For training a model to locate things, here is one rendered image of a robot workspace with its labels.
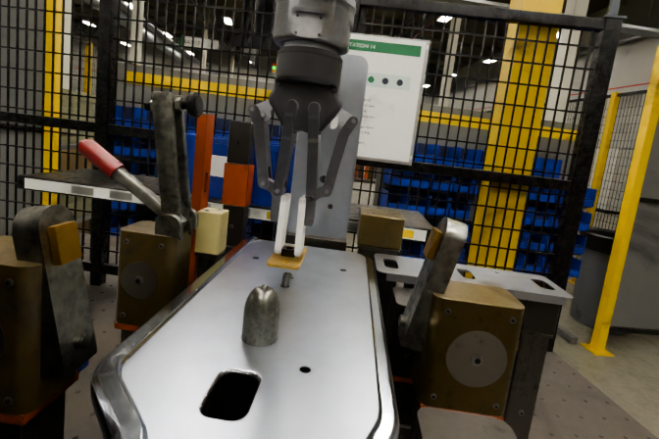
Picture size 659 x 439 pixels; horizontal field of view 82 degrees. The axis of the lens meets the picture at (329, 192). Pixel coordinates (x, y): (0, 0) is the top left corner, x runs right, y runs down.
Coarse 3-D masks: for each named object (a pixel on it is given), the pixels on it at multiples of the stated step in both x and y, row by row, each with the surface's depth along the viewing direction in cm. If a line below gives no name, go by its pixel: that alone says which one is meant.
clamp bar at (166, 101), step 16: (160, 96) 43; (176, 96) 46; (192, 96) 44; (160, 112) 44; (176, 112) 46; (192, 112) 44; (160, 128) 44; (176, 128) 47; (160, 144) 44; (176, 144) 45; (160, 160) 44; (176, 160) 44; (160, 176) 45; (176, 176) 44; (160, 192) 45; (176, 192) 45; (176, 208) 45; (192, 224) 49
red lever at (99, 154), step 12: (84, 144) 46; (96, 144) 46; (84, 156) 46; (96, 156) 46; (108, 156) 46; (108, 168) 46; (120, 168) 46; (120, 180) 46; (132, 180) 46; (132, 192) 46; (144, 192) 46; (156, 204) 46
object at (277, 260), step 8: (288, 248) 47; (304, 248) 51; (272, 256) 46; (280, 256) 46; (288, 256) 46; (296, 256) 47; (304, 256) 48; (272, 264) 43; (280, 264) 43; (288, 264) 44; (296, 264) 44
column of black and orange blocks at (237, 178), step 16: (240, 128) 74; (240, 144) 74; (240, 160) 75; (224, 176) 75; (240, 176) 75; (224, 192) 75; (240, 192) 75; (224, 208) 76; (240, 208) 76; (240, 224) 76; (240, 240) 77
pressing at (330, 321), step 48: (192, 288) 42; (240, 288) 45; (288, 288) 46; (336, 288) 48; (144, 336) 32; (192, 336) 33; (240, 336) 34; (288, 336) 35; (336, 336) 36; (384, 336) 38; (96, 384) 26; (144, 384) 27; (192, 384) 27; (288, 384) 29; (336, 384) 29; (384, 384) 30; (144, 432) 22; (192, 432) 23; (240, 432) 23; (288, 432) 24; (336, 432) 24; (384, 432) 25
